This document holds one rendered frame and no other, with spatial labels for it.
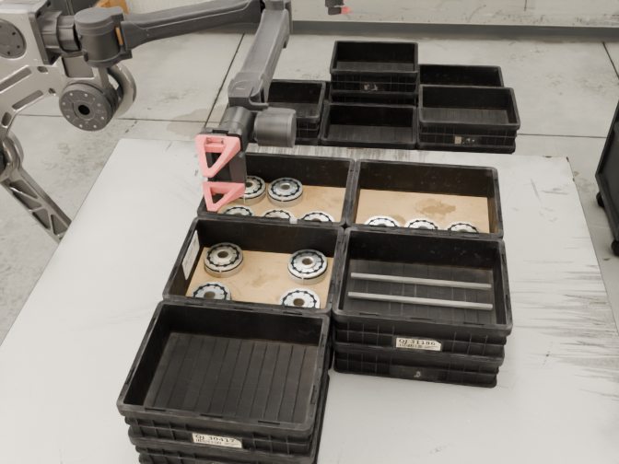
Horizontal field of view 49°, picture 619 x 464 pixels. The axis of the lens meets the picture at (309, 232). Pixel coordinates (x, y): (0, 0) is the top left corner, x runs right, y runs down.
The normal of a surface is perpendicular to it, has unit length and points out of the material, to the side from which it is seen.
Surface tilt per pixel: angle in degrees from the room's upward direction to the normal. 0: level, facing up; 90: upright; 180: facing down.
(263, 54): 3
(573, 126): 0
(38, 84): 90
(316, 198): 0
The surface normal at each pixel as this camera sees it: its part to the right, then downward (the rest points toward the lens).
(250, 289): -0.03, -0.74
